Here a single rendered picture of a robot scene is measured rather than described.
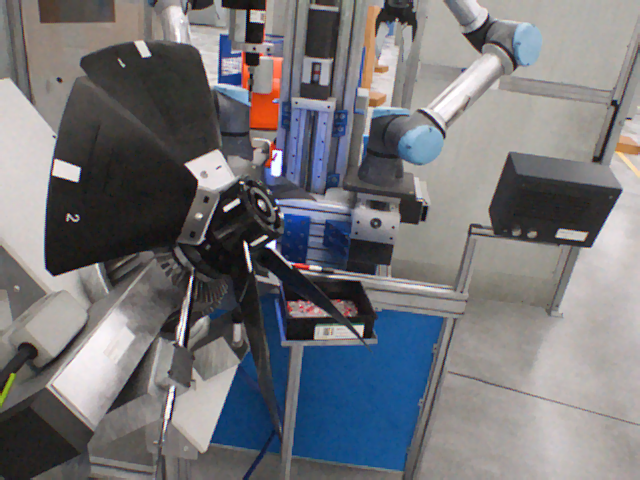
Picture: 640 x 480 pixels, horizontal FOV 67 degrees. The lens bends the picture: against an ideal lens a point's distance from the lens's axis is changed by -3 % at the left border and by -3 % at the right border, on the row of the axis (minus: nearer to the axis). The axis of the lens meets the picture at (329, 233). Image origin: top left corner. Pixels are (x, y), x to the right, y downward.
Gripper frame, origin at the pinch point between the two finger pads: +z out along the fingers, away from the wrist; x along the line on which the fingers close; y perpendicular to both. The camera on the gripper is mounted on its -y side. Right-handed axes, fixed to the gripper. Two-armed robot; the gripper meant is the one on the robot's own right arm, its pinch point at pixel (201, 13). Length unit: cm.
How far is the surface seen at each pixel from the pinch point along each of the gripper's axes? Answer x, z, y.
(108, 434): -16, 50, -89
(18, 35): 45.1, 9.3, -9.2
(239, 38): -23, 1, -53
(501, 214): -82, 37, -18
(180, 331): -23, 38, -80
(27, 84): 45, 22, -8
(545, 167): -90, 24, -17
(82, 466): 1, 81, -71
